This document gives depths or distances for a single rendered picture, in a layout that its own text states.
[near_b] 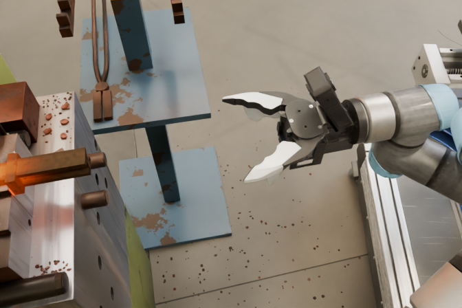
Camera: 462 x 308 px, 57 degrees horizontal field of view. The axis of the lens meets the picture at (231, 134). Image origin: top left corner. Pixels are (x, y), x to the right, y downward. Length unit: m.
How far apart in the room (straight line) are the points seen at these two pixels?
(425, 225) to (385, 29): 1.25
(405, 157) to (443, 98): 0.12
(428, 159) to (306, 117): 0.24
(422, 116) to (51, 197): 0.58
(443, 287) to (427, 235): 1.21
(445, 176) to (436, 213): 0.82
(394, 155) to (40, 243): 0.57
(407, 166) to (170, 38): 0.69
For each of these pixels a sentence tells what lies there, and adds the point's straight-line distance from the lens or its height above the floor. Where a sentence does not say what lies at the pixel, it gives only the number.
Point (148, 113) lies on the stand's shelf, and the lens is 1.00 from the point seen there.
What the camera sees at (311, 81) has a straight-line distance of 0.58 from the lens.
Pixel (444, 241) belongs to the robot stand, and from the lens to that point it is 1.54.
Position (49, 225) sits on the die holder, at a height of 0.92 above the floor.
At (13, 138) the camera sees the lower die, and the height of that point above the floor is 0.99.
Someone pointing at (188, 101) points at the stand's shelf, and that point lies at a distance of 1.01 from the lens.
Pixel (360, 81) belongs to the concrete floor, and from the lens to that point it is 2.15.
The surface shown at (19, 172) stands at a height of 1.01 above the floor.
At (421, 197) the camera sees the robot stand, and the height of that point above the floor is 0.21.
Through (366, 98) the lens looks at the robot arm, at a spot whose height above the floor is 1.01.
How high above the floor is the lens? 1.49
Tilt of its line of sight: 54 degrees down
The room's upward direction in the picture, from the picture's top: straight up
